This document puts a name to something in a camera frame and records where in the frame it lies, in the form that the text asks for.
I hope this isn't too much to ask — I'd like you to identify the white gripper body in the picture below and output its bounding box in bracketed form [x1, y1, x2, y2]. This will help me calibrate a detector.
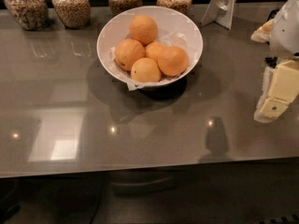
[270, 0, 299, 59]

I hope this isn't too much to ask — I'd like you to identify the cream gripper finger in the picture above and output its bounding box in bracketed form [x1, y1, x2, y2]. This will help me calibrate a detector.
[253, 60, 299, 123]
[250, 19, 273, 43]

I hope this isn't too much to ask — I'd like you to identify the far left grain jar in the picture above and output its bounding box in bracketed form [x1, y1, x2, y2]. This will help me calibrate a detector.
[4, 0, 49, 31]

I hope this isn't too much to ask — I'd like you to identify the white paper liner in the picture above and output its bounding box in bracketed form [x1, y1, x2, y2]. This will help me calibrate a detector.
[103, 32, 199, 91]

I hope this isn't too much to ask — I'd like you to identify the white stand card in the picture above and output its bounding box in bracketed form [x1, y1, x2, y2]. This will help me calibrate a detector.
[201, 0, 237, 30]

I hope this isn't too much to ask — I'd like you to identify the orange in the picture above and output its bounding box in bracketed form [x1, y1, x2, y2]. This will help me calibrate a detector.
[158, 46, 189, 77]
[129, 15, 158, 46]
[114, 38, 145, 71]
[145, 42, 165, 61]
[131, 58, 162, 83]

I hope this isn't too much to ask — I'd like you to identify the white ceramic bowl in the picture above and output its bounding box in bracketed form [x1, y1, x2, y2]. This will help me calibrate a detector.
[96, 5, 204, 91]

